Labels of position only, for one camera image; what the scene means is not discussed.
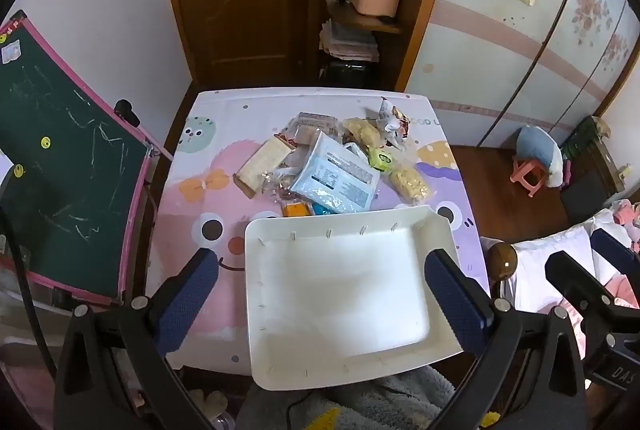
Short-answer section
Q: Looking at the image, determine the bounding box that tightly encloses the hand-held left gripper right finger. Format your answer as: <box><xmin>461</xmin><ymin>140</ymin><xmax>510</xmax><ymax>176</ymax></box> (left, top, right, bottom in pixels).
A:
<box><xmin>424</xmin><ymin>249</ymin><xmax>586</xmax><ymax>430</ymax></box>

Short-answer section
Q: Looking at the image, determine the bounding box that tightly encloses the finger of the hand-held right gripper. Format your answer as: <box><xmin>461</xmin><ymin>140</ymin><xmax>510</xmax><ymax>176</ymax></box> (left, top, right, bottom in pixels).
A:
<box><xmin>590</xmin><ymin>229</ymin><xmax>640</xmax><ymax>278</ymax></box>
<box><xmin>545</xmin><ymin>251</ymin><xmax>640</xmax><ymax>336</ymax></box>

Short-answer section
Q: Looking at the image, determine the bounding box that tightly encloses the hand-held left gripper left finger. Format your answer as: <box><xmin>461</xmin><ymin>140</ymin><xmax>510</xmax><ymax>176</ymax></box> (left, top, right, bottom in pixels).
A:
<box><xmin>52</xmin><ymin>247</ymin><xmax>221</xmax><ymax>430</ymax></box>

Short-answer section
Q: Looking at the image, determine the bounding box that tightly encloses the white plastic tray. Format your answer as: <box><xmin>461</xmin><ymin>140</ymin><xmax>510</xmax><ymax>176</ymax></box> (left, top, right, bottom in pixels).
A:
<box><xmin>244</xmin><ymin>204</ymin><xmax>465</xmax><ymax>392</ymax></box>

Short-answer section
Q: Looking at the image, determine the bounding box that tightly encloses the yellow puffed snack packet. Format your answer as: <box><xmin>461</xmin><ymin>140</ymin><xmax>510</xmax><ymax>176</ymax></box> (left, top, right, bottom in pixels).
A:
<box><xmin>387</xmin><ymin>163</ymin><xmax>432</xmax><ymax>203</ymax></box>
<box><xmin>342</xmin><ymin>117</ymin><xmax>386</xmax><ymax>148</ymax></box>

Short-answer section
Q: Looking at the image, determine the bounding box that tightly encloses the clear brown nut candy packet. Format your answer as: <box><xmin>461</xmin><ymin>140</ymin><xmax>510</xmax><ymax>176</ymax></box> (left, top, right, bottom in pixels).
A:
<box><xmin>260</xmin><ymin>167</ymin><xmax>301</xmax><ymax>201</ymax></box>

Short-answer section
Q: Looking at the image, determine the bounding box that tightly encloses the beige long wafer packet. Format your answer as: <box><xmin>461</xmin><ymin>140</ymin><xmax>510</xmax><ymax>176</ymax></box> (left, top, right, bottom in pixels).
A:
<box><xmin>233</xmin><ymin>134</ymin><xmax>296</xmax><ymax>198</ymax></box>

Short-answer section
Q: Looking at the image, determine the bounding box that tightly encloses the small green packet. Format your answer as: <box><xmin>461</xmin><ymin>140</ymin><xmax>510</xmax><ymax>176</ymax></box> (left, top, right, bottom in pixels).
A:
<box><xmin>367</xmin><ymin>146</ymin><xmax>396</xmax><ymax>172</ymax></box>

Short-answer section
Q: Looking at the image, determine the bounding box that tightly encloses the light blue white packet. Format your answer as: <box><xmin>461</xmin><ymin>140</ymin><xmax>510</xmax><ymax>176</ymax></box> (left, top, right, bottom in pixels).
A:
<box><xmin>290</xmin><ymin>131</ymin><xmax>381</xmax><ymax>213</ymax></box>

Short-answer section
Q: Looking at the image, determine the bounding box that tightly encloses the white red snack bag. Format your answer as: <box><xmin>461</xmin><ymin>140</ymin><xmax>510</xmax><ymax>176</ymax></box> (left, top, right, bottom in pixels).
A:
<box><xmin>375</xmin><ymin>97</ymin><xmax>412</xmax><ymax>148</ymax></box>

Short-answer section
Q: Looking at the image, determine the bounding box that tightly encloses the clear packet of brown cakes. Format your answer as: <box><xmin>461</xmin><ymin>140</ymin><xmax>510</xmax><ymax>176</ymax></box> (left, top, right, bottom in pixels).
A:
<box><xmin>287</xmin><ymin>111</ymin><xmax>343</xmax><ymax>146</ymax></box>

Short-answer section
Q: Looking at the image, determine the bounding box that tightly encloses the white pillow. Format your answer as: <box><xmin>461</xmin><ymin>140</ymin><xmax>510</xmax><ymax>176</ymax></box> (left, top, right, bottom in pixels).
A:
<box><xmin>510</xmin><ymin>225</ymin><xmax>596</xmax><ymax>311</ymax></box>

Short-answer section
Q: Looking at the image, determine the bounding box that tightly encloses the pink bedsheet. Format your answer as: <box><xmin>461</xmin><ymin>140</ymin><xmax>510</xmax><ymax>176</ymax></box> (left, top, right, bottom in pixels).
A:
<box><xmin>590</xmin><ymin>197</ymin><xmax>640</xmax><ymax>311</ymax></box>

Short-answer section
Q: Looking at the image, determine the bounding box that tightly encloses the wooden bedpost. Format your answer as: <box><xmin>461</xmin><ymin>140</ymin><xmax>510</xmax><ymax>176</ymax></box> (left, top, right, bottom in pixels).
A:
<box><xmin>487</xmin><ymin>243</ymin><xmax>518</xmax><ymax>283</ymax></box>

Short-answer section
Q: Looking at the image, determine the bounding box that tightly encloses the printed cartoon tablecloth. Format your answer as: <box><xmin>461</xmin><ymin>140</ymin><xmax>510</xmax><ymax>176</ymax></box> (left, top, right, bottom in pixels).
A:
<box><xmin>146</xmin><ymin>88</ymin><xmax>491</xmax><ymax>378</ymax></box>

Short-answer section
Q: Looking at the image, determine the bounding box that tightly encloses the pink plastic stool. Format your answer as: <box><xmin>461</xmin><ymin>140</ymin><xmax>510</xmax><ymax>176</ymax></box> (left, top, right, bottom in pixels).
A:
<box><xmin>510</xmin><ymin>159</ymin><xmax>548</xmax><ymax>197</ymax></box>

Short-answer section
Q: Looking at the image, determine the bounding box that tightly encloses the grey fleece blanket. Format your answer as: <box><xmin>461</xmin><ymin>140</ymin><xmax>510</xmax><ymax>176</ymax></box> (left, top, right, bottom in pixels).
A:
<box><xmin>235</xmin><ymin>365</ymin><xmax>461</xmax><ymax>430</ymax></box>

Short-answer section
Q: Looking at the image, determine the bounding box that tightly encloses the pink framed green chalkboard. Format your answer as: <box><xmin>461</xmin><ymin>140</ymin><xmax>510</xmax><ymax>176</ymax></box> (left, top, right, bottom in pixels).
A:
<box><xmin>0</xmin><ymin>10</ymin><xmax>173</xmax><ymax>311</ymax></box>

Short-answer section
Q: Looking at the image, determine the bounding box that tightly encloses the black chalkboard knob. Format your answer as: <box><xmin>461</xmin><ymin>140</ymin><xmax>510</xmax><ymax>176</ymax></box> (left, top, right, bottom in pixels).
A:
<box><xmin>114</xmin><ymin>99</ymin><xmax>142</xmax><ymax>127</ymax></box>

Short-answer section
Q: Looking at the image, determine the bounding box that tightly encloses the floral sliding wardrobe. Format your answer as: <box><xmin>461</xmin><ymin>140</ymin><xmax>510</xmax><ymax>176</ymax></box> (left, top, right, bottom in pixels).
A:
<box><xmin>405</xmin><ymin>0</ymin><xmax>640</xmax><ymax>148</ymax></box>

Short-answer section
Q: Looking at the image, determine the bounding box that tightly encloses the stack of folded papers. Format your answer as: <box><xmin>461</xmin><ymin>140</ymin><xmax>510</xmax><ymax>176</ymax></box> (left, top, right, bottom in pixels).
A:
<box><xmin>320</xmin><ymin>18</ymin><xmax>381</xmax><ymax>62</ymax></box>

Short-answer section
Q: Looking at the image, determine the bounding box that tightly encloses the wooden corner shelf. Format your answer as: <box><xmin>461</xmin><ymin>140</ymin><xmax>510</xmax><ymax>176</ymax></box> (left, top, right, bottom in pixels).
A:
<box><xmin>305</xmin><ymin>0</ymin><xmax>458</xmax><ymax>91</ymax></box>

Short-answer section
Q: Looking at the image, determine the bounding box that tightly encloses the black cable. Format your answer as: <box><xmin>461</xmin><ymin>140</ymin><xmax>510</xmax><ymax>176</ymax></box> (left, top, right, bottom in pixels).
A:
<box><xmin>0</xmin><ymin>205</ymin><xmax>58</xmax><ymax>381</ymax></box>

